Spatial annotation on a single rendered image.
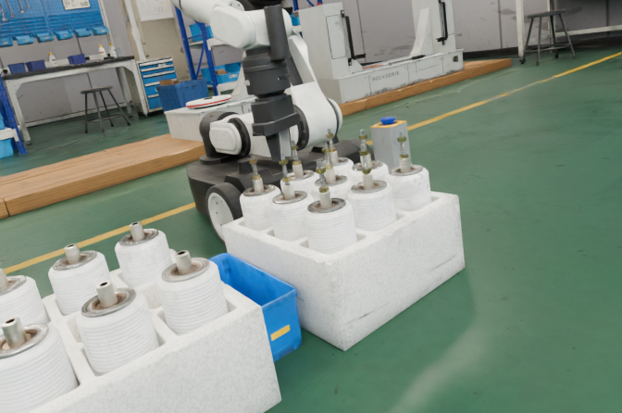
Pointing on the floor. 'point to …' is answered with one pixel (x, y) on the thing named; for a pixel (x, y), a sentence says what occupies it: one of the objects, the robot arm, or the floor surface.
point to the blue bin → (288, 338)
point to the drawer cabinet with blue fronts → (164, 67)
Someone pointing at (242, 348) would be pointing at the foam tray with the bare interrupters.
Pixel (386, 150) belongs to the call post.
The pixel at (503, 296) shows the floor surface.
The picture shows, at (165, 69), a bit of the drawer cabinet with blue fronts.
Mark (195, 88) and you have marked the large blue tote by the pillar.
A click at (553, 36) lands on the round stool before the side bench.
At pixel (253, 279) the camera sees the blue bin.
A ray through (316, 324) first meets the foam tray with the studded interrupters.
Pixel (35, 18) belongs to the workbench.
